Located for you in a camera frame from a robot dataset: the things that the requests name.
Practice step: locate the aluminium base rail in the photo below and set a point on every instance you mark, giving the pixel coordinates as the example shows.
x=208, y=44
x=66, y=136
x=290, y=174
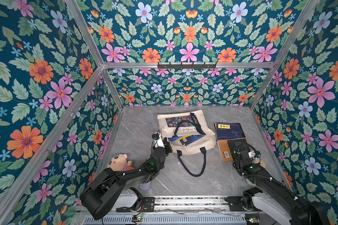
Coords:
x=192, y=210

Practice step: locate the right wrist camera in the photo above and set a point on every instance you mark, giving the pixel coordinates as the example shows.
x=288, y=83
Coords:
x=252, y=154

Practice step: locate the cream canvas tote bag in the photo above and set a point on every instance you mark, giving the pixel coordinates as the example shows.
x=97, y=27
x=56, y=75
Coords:
x=188, y=124

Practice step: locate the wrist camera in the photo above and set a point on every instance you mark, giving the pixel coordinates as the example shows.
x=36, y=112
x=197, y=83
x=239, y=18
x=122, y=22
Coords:
x=252, y=154
x=157, y=140

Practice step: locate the purple pouch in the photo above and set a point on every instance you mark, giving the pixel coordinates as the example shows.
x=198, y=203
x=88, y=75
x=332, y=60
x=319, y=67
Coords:
x=145, y=186

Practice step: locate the blue cover book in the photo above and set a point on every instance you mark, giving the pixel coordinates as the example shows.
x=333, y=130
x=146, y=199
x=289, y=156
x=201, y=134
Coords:
x=187, y=140

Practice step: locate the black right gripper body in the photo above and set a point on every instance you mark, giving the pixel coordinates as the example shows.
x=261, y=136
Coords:
x=242, y=157

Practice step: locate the beige pouch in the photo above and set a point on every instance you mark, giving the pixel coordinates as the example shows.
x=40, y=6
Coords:
x=261, y=163

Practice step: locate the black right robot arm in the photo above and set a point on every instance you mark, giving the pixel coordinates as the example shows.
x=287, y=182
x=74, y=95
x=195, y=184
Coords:
x=272, y=196

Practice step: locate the yellow spine book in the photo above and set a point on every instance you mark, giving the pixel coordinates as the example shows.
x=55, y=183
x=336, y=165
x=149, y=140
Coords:
x=173, y=139

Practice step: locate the navy book yellow label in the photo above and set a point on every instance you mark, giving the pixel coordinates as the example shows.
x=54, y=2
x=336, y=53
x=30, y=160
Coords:
x=227, y=131

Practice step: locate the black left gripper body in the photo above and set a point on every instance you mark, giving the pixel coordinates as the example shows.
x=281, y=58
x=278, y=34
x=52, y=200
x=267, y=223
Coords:
x=164, y=151

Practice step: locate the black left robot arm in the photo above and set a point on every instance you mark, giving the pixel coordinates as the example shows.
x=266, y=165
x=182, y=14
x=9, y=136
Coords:
x=102, y=193

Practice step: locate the plush doll toy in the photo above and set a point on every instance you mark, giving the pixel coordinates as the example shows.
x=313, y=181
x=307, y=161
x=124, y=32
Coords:
x=121, y=163

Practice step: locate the brown cover book barcode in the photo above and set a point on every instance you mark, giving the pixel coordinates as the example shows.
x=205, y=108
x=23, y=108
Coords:
x=227, y=147

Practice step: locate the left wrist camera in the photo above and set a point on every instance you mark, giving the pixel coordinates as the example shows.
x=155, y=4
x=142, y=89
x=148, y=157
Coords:
x=157, y=140

